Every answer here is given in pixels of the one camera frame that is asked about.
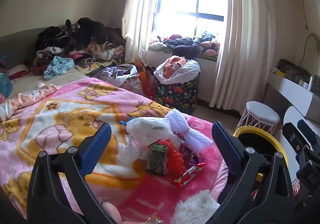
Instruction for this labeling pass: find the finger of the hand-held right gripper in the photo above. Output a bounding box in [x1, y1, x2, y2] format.
[282, 119, 317, 151]

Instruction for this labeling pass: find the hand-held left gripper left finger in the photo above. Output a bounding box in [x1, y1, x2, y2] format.
[26, 123, 118, 224]

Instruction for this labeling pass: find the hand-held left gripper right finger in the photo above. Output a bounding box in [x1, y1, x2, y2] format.
[205, 121, 295, 224]

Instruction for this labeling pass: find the white plastic bag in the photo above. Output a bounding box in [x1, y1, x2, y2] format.
[165, 109, 213, 154]
[117, 116, 180, 167]

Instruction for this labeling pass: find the yellow rimmed trash bin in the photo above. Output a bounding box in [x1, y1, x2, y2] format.
[232, 125, 289, 182]

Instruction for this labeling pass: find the purple snack packet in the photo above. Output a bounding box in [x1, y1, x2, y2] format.
[179, 144, 208, 167]

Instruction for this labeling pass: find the person's left hand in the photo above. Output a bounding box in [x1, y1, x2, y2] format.
[101, 198, 123, 224]

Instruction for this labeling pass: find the white chair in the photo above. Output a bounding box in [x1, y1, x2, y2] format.
[284, 106, 313, 134]

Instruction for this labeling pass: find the white round stool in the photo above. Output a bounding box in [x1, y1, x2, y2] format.
[235, 101, 281, 137]

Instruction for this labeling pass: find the white desk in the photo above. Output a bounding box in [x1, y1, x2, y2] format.
[265, 72, 320, 127]

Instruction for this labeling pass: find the red candy wrapper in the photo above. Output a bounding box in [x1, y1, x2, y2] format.
[174, 161, 208, 187]

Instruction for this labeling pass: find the pink printed blanket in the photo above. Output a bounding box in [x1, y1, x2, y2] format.
[0, 77, 229, 224]

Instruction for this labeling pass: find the crumpled white plastic bag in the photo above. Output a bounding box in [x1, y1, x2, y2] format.
[117, 116, 180, 167]

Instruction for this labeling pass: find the red plastic packaging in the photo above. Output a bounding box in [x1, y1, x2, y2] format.
[156, 139, 186, 174]

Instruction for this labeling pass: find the dark bag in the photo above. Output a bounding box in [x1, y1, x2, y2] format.
[278, 59, 312, 83]

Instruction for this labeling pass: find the green snack packet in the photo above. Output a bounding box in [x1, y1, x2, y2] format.
[146, 143, 168, 176]

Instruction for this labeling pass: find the dinosaur print laundry basket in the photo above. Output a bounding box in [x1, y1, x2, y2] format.
[154, 70, 201, 116]

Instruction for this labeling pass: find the white fluffy garment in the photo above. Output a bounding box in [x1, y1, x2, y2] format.
[175, 190, 221, 224]

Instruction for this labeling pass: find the floral fabric bag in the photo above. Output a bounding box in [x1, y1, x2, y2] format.
[120, 74, 146, 97]

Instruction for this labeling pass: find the lilac cloth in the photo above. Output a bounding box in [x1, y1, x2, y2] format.
[96, 64, 138, 87]

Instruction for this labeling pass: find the white bag of clothes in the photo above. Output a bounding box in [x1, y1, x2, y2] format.
[153, 55, 201, 85]

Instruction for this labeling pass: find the orange bag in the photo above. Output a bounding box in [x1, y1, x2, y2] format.
[135, 62, 157, 100]

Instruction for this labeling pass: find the light blue cloth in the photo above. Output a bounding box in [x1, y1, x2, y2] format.
[44, 55, 75, 80]

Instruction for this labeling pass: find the cream curtain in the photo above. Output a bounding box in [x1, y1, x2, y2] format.
[121, 0, 166, 65]
[209, 0, 275, 114]

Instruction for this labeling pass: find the windowsill clothes pile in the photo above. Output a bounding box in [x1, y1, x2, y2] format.
[149, 30, 222, 60]

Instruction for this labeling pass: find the red and white cloth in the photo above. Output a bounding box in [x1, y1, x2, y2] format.
[7, 64, 29, 80]

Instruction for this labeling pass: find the teal floral cloth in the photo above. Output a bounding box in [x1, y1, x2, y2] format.
[0, 72, 14, 100]

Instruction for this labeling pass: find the dark clothes pile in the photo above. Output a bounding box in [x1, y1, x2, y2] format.
[32, 17, 126, 76]

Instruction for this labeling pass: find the grey bed headboard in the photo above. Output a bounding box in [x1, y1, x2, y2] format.
[0, 27, 50, 70]

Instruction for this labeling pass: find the black framed window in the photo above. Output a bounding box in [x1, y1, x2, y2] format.
[152, 0, 228, 39]

